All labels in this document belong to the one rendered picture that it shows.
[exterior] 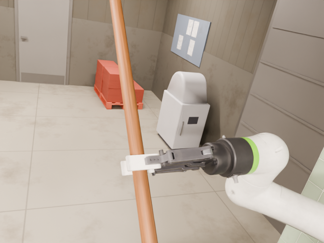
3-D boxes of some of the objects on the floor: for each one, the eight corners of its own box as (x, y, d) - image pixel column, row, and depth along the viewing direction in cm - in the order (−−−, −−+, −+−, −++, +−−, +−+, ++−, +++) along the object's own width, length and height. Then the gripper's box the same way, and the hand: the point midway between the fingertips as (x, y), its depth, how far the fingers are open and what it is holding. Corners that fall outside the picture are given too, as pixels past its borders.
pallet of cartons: (128, 91, 721) (133, 62, 690) (142, 110, 612) (148, 77, 582) (93, 88, 685) (96, 58, 654) (101, 109, 576) (105, 74, 545)
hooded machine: (199, 152, 482) (219, 82, 431) (168, 153, 458) (186, 79, 407) (182, 132, 545) (197, 69, 494) (154, 132, 522) (168, 65, 471)
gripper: (247, 164, 56) (139, 175, 46) (207, 180, 69) (116, 192, 59) (237, 130, 59) (133, 134, 49) (200, 152, 72) (112, 158, 62)
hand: (140, 164), depth 55 cm, fingers closed on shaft, 3 cm apart
